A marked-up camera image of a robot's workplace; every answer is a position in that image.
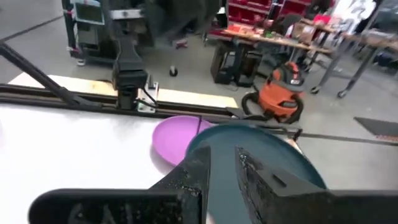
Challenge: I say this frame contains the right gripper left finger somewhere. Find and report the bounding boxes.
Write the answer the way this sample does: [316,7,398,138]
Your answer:
[149,141,212,224]

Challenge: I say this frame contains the red shelving unit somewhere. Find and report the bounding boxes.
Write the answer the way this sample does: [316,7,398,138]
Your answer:
[226,0,312,26]

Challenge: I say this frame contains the wooden table board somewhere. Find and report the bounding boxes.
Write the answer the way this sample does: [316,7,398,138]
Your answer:
[7,72,239,110]

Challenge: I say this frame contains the dark blue teal plate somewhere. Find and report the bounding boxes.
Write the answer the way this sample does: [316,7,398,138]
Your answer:
[185,123,327,224]

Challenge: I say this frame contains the wooden workbench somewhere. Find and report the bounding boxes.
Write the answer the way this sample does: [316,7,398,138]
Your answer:
[206,18,398,99]

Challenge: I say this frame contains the black floor mat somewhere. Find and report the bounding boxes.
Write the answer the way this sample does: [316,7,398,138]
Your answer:
[354,116,398,141]

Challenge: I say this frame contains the black aluminium table frame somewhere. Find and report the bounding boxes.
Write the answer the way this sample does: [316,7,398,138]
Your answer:
[0,42,240,121]

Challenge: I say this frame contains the black equipment cart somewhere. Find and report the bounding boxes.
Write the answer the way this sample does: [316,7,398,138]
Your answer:
[61,0,116,65]

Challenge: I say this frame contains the blurred black office chair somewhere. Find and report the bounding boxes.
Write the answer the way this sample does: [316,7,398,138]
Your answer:
[141,0,220,77]

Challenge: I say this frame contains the black boxes under workbench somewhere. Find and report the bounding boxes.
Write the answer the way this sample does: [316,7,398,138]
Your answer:
[210,42,265,88]

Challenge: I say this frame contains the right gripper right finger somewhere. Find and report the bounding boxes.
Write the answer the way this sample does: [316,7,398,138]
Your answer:
[234,146,327,224]

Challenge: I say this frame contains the orange shop vacuum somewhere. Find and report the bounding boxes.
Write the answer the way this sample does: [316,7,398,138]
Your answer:
[241,61,305,124]
[241,91,305,124]

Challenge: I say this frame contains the purple plate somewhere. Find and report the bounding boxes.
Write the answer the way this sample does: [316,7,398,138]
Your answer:
[151,115,215,167]

